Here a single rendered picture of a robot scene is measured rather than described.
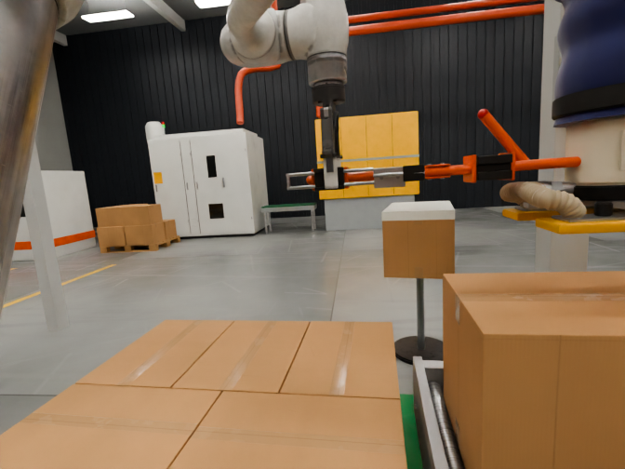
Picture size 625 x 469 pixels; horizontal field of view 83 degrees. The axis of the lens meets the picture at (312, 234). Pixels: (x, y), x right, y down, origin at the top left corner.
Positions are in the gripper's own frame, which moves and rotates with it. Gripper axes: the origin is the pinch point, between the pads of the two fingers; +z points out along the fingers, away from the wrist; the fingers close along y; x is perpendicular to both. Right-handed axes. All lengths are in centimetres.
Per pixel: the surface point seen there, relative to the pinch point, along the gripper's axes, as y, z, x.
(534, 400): -19, 43, -37
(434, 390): 24, 70, -26
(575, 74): -2, -17, -49
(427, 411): 5, 64, -21
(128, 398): 12, 70, 76
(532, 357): -19, 34, -37
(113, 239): 532, 99, 512
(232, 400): 14, 70, 39
